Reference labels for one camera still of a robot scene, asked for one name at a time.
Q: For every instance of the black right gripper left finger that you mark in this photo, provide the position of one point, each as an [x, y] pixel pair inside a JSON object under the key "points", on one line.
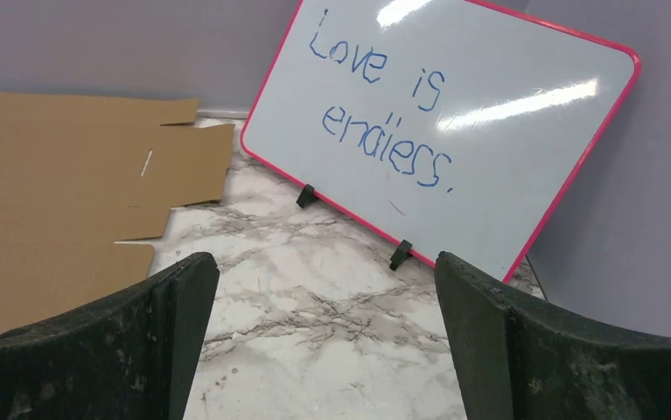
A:
{"points": [[130, 355]]}

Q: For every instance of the black whiteboard stand clip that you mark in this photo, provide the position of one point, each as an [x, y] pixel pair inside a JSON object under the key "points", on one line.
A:
{"points": [[401, 254], [307, 196]]}

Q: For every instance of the brown cardboard box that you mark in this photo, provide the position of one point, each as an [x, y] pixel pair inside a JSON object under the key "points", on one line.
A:
{"points": [[86, 183]]}

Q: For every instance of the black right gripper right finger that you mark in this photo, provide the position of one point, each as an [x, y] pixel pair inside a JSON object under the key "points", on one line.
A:
{"points": [[517, 356]]}

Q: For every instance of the pink framed whiteboard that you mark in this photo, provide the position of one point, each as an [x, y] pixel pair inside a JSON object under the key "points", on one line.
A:
{"points": [[454, 126]]}

